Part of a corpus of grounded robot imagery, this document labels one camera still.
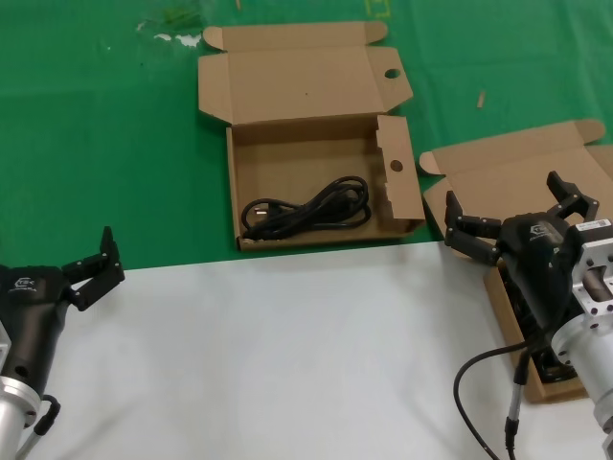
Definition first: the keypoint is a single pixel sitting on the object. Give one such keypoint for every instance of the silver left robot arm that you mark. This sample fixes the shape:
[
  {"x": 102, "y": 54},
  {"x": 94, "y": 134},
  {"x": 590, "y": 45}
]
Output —
[{"x": 14, "y": 407}]

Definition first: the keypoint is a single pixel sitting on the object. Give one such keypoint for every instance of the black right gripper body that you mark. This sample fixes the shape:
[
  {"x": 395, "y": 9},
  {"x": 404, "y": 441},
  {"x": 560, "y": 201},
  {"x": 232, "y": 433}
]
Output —
[{"x": 531, "y": 263}]

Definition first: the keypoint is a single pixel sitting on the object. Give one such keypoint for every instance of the green tablecloth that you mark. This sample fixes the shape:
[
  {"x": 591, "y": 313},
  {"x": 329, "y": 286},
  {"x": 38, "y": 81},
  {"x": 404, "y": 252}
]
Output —
[{"x": 96, "y": 144}]

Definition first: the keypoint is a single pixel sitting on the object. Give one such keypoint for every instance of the open cardboard box, holed flaps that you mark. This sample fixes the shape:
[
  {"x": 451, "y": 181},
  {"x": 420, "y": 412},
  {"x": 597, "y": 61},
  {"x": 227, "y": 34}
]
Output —
[{"x": 306, "y": 158}]

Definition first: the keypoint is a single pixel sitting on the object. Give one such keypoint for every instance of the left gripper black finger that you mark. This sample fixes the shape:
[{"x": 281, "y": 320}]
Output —
[{"x": 103, "y": 268}]

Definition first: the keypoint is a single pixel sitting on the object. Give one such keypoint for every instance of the cardboard strip scrap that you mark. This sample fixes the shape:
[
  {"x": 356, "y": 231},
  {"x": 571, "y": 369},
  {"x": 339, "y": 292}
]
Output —
[{"x": 481, "y": 100}]

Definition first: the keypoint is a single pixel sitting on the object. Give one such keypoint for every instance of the open cardboard box, plain flaps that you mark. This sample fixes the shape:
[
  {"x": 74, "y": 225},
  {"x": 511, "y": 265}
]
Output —
[{"x": 488, "y": 172}]

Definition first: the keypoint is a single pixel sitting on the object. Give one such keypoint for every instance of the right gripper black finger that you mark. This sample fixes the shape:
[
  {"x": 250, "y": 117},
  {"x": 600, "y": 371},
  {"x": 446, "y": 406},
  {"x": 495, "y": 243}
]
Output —
[
  {"x": 469, "y": 235},
  {"x": 582, "y": 206}
]

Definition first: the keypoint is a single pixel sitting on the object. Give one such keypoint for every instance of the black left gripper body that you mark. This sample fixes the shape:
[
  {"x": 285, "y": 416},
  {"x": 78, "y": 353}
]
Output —
[{"x": 33, "y": 316}]

